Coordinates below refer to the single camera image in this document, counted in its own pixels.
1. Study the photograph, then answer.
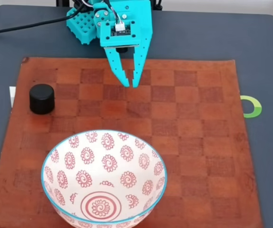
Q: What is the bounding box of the black cylinder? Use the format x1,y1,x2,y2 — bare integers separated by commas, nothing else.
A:
29,84,56,115

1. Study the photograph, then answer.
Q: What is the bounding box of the white bowl with red flowers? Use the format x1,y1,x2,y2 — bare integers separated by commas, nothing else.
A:
40,129,168,228

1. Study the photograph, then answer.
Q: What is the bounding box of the brown checkered board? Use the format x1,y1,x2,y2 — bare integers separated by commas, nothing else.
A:
0,57,263,228

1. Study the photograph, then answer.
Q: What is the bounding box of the white paper piece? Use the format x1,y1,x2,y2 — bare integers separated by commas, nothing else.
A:
9,86,17,108

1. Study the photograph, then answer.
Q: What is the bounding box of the camera cable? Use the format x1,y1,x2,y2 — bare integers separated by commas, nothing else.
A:
105,0,125,31

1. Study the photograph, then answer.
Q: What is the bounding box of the teal camera box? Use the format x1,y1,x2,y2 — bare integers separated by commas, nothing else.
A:
93,9,137,54

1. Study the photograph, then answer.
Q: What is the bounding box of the black power cable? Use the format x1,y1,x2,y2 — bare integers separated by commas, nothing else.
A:
0,3,88,36

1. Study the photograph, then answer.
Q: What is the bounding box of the green ring sticker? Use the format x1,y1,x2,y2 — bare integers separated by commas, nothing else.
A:
240,95,263,119

